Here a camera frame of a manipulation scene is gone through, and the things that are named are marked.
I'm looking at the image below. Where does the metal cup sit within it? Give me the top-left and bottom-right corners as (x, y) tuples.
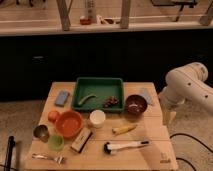
(33, 125), (49, 143)

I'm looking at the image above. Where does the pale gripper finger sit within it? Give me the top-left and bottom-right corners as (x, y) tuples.
(163, 112), (169, 125)
(170, 111), (176, 123)

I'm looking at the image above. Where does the red object on shelf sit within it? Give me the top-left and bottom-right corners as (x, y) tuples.
(79, 16), (92, 25)

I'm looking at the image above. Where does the white cup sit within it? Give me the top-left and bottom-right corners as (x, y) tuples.
(89, 110), (106, 128)

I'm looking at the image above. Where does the dark brown bowl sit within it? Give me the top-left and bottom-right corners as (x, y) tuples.
(125, 94), (148, 116)

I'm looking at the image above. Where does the blue sponge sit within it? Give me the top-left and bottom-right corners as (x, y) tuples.
(55, 91), (70, 107)

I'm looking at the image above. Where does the orange fruit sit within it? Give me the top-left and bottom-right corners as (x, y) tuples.
(48, 111), (60, 123)

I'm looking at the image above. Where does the black pole stand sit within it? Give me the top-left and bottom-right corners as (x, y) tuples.
(4, 136), (15, 171)

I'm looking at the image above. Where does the yellow banana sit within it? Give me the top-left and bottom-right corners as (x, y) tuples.
(112, 124), (137, 135)

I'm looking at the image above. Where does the metal fork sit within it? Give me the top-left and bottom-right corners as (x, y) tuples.
(32, 154), (65, 164)

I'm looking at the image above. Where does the red bowl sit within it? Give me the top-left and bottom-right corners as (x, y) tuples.
(54, 110), (83, 139)

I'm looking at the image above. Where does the green plastic tray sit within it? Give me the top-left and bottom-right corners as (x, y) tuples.
(71, 77), (124, 113)

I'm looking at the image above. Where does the wooden eraser block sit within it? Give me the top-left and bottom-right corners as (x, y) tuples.
(70, 127), (92, 153)

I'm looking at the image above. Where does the black cable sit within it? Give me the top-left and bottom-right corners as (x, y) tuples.
(169, 132), (213, 171)

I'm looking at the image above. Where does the white handled brush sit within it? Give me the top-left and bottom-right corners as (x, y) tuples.
(103, 141), (149, 155)

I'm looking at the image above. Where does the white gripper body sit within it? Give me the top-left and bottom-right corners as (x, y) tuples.
(160, 96), (177, 119)

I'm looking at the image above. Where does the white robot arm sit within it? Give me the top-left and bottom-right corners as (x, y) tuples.
(158, 62), (213, 125)

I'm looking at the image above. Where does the grey cloth piece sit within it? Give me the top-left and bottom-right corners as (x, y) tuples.
(140, 88), (154, 106)

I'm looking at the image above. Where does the dark grape bunch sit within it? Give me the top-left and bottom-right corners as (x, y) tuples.
(103, 96), (119, 108)

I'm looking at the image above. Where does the green chili pepper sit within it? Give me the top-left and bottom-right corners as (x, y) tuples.
(78, 94), (97, 106)

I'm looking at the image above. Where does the green cup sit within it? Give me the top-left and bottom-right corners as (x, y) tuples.
(48, 134), (64, 151)

